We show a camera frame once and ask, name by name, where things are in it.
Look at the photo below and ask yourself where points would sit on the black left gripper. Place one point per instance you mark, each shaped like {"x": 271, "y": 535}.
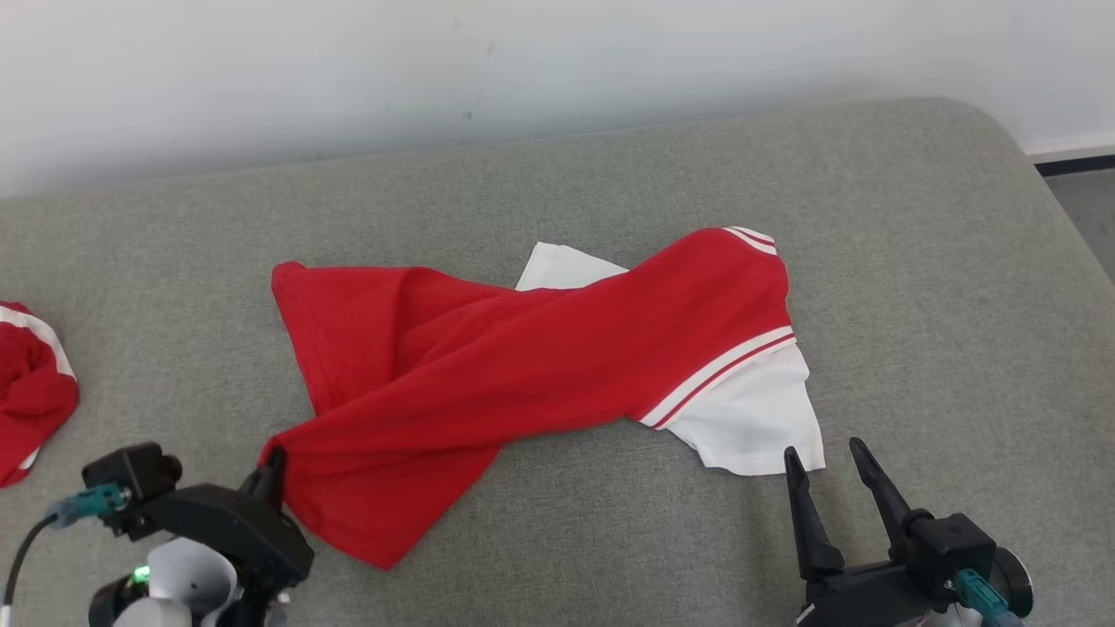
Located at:
{"x": 235, "y": 531}

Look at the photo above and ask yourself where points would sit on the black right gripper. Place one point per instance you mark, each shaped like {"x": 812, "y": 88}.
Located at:
{"x": 862, "y": 596}

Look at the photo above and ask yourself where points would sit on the red lettered basketball jersey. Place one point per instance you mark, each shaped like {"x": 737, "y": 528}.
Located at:
{"x": 488, "y": 374}

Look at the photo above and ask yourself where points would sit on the red white-striped shorts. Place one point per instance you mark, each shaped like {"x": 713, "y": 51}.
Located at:
{"x": 30, "y": 392}

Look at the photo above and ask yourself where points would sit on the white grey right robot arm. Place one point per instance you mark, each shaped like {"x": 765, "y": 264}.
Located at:
{"x": 1017, "y": 583}

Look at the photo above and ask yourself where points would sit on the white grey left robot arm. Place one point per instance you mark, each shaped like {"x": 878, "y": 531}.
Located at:
{"x": 187, "y": 566}

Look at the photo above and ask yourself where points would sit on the black baseboard strip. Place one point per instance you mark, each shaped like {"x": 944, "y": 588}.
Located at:
{"x": 1076, "y": 165}

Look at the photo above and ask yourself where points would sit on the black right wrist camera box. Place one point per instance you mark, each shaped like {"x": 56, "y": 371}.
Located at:
{"x": 949, "y": 544}

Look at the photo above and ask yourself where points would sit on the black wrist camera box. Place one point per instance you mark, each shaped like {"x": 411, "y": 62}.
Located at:
{"x": 131, "y": 475}
{"x": 949, "y": 544}

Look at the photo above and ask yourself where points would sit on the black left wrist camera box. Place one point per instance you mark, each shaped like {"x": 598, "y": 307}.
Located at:
{"x": 131, "y": 475}

